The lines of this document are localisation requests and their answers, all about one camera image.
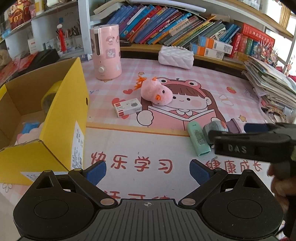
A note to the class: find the white pen holder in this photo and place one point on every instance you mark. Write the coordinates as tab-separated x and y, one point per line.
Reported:
70	39
79	39

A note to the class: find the person's right hand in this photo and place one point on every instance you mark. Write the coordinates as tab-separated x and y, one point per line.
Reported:
281	190

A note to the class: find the row of slanted books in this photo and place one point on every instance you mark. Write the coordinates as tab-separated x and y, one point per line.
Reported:
166	23

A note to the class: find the red tassel ornament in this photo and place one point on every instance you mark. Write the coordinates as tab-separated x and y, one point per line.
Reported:
61	37

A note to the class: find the pink chick plush toy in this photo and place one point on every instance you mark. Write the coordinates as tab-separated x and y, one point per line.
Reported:
156	92

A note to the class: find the grey round gadget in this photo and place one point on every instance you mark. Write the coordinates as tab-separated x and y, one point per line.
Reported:
215	126

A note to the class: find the red thick dictionaries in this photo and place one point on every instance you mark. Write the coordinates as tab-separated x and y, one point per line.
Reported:
252	39

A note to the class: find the black electronic keyboard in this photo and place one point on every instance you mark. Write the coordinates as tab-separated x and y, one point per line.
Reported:
46	56

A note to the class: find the white quilted pouch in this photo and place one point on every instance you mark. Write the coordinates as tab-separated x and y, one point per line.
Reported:
175	56

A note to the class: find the beige scarf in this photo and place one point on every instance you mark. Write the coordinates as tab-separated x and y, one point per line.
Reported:
2	58

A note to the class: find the mint green correction tape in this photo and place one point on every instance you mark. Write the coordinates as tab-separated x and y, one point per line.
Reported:
197	139

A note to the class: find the ornate red headdress ornament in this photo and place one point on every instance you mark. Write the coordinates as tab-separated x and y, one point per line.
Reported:
266	52

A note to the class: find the pink printed table mat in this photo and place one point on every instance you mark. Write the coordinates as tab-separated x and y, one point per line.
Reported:
161	129

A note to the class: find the pink humidifier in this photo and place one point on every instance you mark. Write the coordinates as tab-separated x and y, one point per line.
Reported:
106	51

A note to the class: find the light blue soft item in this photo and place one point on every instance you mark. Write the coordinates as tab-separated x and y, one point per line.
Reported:
31	127

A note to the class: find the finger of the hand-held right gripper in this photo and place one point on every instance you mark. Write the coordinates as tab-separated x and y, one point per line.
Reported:
219	134
255	128

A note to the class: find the yellow tape roll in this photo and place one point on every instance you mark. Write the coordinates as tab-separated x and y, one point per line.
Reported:
52	95

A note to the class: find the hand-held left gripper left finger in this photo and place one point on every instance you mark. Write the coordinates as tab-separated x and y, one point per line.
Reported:
96	172

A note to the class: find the yellow cardboard box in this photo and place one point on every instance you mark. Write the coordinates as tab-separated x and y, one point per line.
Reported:
64	120

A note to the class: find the red paper decorations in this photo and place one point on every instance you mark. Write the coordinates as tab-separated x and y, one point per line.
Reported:
16	67

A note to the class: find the white shelf unit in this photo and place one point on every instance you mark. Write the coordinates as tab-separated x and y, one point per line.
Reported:
84	27

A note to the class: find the stack of papers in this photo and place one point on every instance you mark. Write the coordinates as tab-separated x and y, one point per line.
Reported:
268	78

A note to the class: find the purple small case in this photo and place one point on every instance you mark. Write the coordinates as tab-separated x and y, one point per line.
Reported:
233	125

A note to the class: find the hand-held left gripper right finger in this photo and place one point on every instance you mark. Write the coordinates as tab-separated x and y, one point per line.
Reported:
200	172

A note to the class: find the wooden bookshelf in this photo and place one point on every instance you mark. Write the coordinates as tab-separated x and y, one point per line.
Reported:
231	11

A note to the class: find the small white red box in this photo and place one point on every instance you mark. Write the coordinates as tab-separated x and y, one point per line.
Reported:
127	108

